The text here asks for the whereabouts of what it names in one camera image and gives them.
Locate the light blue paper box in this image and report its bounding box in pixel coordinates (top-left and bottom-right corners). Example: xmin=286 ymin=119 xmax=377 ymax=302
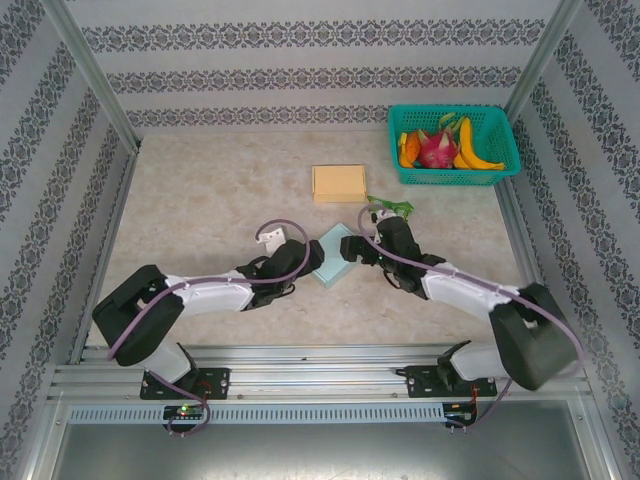
xmin=310 ymin=223 xmax=358 ymax=291

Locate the orange paper box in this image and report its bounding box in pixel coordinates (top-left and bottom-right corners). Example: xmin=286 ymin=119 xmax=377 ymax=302
xmin=311 ymin=163 xmax=369 ymax=204

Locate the green snack packet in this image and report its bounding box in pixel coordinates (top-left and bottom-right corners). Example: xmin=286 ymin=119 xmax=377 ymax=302
xmin=367 ymin=195 xmax=416 ymax=222

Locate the orange toy fruit slice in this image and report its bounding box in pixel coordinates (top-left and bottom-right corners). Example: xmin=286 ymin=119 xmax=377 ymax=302
xmin=398 ymin=131 xmax=423 ymax=168

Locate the pink toy dragon fruit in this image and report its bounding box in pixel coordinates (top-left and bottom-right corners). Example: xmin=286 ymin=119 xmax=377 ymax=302
xmin=417 ymin=127 xmax=461 ymax=170

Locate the yellow toy banana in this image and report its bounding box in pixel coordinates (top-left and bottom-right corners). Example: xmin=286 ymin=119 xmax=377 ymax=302
xmin=452 ymin=117 xmax=507 ymax=173

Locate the teal plastic basket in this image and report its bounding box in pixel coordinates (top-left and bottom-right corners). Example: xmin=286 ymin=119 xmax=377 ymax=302
xmin=387 ymin=103 xmax=522 ymax=187

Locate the right small circuit board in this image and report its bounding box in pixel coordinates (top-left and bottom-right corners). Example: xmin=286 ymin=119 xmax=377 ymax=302
xmin=443 ymin=402 xmax=480 ymax=426

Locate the small circuit board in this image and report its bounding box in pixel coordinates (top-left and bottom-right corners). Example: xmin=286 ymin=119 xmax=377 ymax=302
xmin=163 ymin=404 xmax=207 ymax=421
xmin=443 ymin=402 xmax=480 ymax=426

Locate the left small circuit board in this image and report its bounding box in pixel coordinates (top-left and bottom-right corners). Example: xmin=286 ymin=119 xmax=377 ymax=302
xmin=163 ymin=404 xmax=207 ymax=421

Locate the brushed metal shelf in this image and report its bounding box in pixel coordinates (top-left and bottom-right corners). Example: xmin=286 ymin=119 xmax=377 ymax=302
xmin=29 ymin=422 xmax=616 ymax=480

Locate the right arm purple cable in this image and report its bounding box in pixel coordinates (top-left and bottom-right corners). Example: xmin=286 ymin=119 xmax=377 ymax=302
xmin=356 ymin=204 xmax=586 ymax=434

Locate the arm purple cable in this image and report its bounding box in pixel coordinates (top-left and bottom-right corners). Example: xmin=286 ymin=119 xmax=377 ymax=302
xmin=106 ymin=218 xmax=312 ymax=439
xmin=356 ymin=204 xmax=586 ymax=434

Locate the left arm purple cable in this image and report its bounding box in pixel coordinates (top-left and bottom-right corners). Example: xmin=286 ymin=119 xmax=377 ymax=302
xmin=106 ymin=218 xmax=312 ymax=439

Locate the aluminium mounting rail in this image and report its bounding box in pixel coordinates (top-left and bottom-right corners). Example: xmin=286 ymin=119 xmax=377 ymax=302
xmin=47 ymin=343 xmax=594 ymax=407

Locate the aluminium side rail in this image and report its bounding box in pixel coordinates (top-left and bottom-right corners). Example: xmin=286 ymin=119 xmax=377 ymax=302
xmin=502 ymin=177 xmax=570 ymax=360
xmin=68 ymin=142 xmax=144 ymax=365

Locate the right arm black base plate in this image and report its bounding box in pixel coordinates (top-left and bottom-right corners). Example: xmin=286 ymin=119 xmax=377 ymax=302
xmin=405 ymin=364 xmax=497 ymax=400

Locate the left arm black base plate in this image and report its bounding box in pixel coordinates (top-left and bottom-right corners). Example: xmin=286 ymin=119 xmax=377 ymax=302
xmin=139 ymin=367 xmax=231 ymax=401

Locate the slotted grey cable duct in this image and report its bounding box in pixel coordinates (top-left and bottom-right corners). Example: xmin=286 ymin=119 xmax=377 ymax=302
xmin=67 ymin=403 xmax=479 ymax=426

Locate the aluminium frame post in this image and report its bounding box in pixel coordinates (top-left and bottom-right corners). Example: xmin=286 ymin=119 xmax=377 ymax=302
xmin=38 ymin=0 xmax=142 ymax=151
xmin=503 ymin=0 xmax=585 ymax=124

